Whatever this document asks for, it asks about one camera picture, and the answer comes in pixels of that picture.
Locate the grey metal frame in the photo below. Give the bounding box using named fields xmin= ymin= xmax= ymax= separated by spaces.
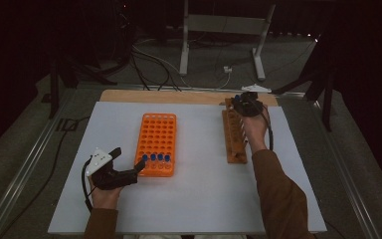
xmin=0 ymin=83 xmax=382 ymax=239

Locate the thin black floor cable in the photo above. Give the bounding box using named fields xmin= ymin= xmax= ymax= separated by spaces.
xmin=0 ymin=115 xmax=93 ymax=239

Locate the black tripod stand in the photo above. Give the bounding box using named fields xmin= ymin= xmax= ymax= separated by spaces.
xmin=48 ymin=53 xmax=128 ymax=120
xmin=268 ymin=33 xmax=336 ymax=132

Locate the grey metal stand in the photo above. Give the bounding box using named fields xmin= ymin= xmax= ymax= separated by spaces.
xmin=178 ymin=0 xmax=278 ymax=82

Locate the white floor cable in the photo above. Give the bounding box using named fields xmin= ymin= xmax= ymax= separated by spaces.
xmin=131 ymin=44 xmax=233 ymax=91

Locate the person's right hand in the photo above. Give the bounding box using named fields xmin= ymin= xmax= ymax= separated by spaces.
xmin=242 ymin=103 xmax=270 ymax=154

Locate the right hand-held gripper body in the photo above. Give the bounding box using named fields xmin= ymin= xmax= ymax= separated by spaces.
xmin=232 ymin=84 xmax=273 ymax=118

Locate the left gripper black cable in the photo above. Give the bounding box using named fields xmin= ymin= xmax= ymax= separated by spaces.
xmin=81 ymin=157 xmax=96 ymax=213

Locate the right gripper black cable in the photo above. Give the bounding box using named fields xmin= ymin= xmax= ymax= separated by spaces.
xmin=260 ymin=108 xmax=275 ymax=152

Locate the person's left hand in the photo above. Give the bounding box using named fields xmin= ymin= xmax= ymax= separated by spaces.
xmin=89 ymin=178 xmax=124 ymax=211

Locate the orange plastic test tube rack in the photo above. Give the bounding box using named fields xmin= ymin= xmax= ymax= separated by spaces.
xmin=132 ymin=113 xmax=178 ymax=178

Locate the black floor bracket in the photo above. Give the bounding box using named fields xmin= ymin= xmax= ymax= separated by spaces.
xmin=55 ymin=118 xmax=80 ymax=132

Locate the wooden test tube rack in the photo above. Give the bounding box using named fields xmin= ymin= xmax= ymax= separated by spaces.
xmin=219 ymin=98 xmax=249 ymax=164

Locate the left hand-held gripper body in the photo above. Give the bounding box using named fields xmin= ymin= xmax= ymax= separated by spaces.
xmin=85 ymin=147 xmax=139 ymax=191

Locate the white board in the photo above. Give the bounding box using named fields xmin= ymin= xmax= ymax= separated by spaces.
xmin=48 ymin=101 xmax=328 ymax=236

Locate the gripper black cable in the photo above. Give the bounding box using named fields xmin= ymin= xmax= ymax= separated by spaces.
xmin=81 ymin=157 xmax=96 ymax=213
xmin=260 ymin=108 xmax=275 ymax=152

